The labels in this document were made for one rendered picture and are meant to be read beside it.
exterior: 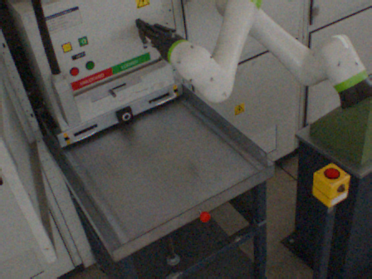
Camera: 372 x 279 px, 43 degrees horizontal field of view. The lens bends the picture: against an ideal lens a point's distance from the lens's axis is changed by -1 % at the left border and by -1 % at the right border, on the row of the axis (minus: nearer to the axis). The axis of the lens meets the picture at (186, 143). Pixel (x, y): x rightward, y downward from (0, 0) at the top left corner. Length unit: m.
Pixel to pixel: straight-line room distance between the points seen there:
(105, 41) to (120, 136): 0.37
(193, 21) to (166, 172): 0.68
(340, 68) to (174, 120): 0.65
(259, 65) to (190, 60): 0.97
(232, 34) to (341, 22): 1.15
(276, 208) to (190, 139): 1.00
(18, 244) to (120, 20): 1.09
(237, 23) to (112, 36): 0.44
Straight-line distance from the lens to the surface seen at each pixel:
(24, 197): 1.31
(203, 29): 2.06
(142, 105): 1.90
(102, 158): 1.77
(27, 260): 2.33
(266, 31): 1.87
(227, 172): 1.62
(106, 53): 1.75
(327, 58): 1.78
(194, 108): 1.91
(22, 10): 1.64
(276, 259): 2.43
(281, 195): 2.70
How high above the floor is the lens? 1.97
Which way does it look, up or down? 40 degrees down
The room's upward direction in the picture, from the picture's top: 8 degrees counter-clockwise
